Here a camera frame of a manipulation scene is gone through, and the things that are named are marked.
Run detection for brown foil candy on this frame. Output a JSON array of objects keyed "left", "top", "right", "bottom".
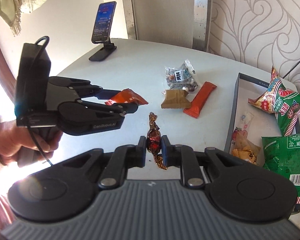
[{"left": 146, "top": 112, "right": 167, "bottom": 170}]

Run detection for long orange snack bar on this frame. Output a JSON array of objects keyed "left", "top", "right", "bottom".
[{"left": 183, "top": 82, "right": 217, "bottom": 118}]

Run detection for orange prawn cracker bag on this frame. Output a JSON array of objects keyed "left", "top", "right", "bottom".
[{"left": 248, "top": 66, "right": 283, "bottom": 114}]

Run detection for black camera box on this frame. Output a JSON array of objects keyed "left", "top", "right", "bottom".
[{"left": 14, "top": 43, "right": 56, "bottom": 128}]

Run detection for black phone stand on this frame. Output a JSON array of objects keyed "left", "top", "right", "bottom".
[{"left": 89, "top": 40, "right": 117, "bottom": 62}]

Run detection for black power cable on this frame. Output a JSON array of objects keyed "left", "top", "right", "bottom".
[{"left": 282, "top": 53, "right": 300, "bottom": 79}]

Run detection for smartphone with blue screen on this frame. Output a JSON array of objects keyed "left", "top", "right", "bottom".
[{"left": 91, "top": 1, "right": 117, "bottom": 44}]

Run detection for yellow cracker packet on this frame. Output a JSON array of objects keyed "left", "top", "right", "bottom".
[{"left": 231, "top": 127, "right": 261, "bottom": 166}]

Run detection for person left hand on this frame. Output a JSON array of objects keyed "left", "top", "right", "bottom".
[{"left": 0, "top": 121, "right": 63, "bottom": 165}]

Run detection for dark grey tray box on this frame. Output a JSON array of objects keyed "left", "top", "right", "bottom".
[{"left": 224, "top": 73, "right": 300, "bottom": 215}]

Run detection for gold wrapped snack pack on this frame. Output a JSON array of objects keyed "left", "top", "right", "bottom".
[{"left": 161, "top": 89, "right": 191, "bottom": 109}]

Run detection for clear sunflower seed packet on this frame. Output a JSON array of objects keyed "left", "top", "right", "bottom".
[{"left": 165, "top": 59, "right": 199, "bottom": 93}]

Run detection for green striped snack bag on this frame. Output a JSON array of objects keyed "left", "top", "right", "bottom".
[{"left": 273, "top": 80, "right": 300, "bottom": 137}]

